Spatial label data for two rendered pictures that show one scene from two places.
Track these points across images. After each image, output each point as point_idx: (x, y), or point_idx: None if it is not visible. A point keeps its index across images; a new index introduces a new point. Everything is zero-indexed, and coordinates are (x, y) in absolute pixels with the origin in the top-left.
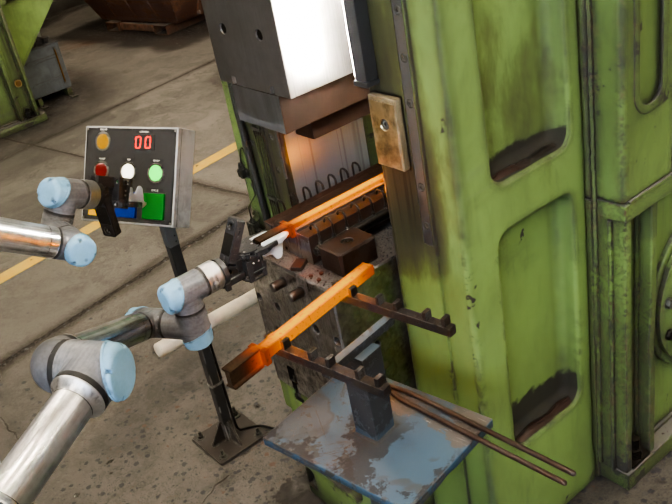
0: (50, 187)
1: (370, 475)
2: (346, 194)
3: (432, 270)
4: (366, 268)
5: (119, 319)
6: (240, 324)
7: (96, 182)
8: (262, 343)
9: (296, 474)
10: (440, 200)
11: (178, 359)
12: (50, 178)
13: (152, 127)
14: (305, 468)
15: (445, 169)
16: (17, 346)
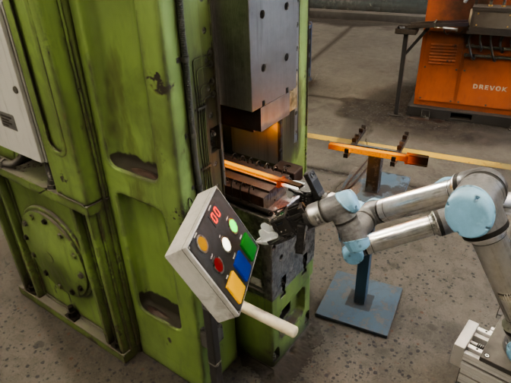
0: (353, 194)
1: (399, 186)
2: (242, 167)
3: (296, 154)
4: (334, 143)
5: (382, 230)
6: None
7: (306, 206)
8: (402, 156)
9: (258, 382)
10: (300, 113)
11: None
12: (348, 190)
13: (209, 200)
14: (252, 378)
15: (303, 95)
16: None
